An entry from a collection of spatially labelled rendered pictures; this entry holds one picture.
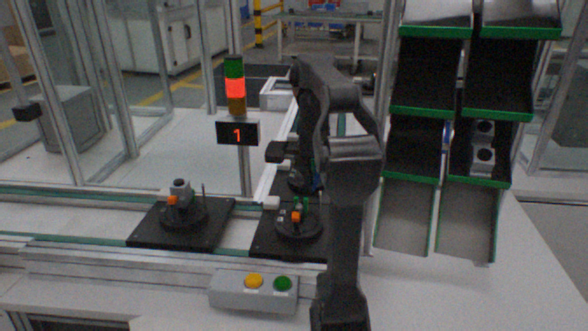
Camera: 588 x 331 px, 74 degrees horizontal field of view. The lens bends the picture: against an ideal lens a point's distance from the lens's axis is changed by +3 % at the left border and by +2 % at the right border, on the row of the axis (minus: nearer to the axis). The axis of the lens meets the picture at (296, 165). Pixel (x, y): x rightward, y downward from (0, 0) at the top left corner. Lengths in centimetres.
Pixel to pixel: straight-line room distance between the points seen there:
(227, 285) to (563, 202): 133
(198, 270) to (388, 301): 50
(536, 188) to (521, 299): 63
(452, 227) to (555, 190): 76
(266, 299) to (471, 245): 52
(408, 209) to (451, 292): 26
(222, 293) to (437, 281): 58
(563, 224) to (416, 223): 92
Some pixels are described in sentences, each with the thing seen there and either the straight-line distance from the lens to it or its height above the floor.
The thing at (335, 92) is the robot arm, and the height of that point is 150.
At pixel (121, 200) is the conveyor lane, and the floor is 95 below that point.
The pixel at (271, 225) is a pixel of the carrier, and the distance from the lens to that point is 112.
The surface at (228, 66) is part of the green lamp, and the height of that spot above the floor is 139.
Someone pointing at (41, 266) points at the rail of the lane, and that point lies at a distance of 128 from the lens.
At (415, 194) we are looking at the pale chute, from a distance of 106.
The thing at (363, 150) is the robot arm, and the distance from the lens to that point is 47.
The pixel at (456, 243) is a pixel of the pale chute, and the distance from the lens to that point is 107.
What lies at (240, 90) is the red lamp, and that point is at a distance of 106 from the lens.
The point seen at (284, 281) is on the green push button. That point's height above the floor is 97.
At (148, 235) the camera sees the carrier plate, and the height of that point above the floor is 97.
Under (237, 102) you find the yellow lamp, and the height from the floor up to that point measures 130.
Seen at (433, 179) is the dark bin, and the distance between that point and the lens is 92.
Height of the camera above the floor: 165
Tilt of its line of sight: 29 degrees down
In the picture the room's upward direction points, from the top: straight up
